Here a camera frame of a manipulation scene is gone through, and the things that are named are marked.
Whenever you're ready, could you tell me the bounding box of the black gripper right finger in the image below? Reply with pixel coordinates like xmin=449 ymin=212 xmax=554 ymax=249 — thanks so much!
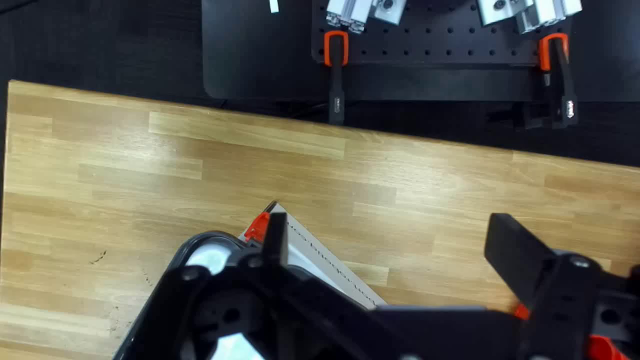
xmin=483 ymin=215 xmax=555 ymax=307

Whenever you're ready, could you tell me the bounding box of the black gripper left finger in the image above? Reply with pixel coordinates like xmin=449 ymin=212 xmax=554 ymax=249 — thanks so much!
xmin=261 ymin=212 xmax=287 ymax=266

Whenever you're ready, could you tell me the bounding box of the black toy tool case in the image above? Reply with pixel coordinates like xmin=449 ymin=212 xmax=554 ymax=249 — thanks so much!
xmin=173 ymin=200 xmax=388 ymax=360

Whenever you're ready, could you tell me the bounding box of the orange black clamp right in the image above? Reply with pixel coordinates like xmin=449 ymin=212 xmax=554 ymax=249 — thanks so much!
xmin=524 ymin=33 xmax=578 ymax=129

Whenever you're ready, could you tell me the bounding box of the orange black clamp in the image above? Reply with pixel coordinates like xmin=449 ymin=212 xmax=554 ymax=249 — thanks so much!
xmin=321 ymin=30 xmax=349 ymax=125
xmin=524 ymin=33 xmax=578 ymax=129

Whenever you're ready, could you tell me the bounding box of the orange black clamp left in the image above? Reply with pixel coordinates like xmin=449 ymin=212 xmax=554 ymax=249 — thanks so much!
xmin=321 ymin=30 xmax=349 ymax=125

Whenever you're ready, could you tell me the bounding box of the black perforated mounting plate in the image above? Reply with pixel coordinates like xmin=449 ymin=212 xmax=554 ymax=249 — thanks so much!
xmin=310 ymin=0 xmax=576 ymax=67

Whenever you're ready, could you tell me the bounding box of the aluminium extrusion bracket right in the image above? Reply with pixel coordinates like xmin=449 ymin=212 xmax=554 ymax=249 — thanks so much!
xmin=475 ymin=0 xmax=582 ymax=35

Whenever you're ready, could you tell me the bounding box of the aluminium extrusion bracket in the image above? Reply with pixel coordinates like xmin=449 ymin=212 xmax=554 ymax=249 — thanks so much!
xmin=326 ymin=0 xmax=407 ymax=35
xmin=475 ymin=0 xmax=582 ymax=35

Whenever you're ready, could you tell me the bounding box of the aluminium extrusion bracket left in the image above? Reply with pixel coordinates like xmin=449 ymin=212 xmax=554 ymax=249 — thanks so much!
xmin=326 ymin=0 xmax=407 ymax=35

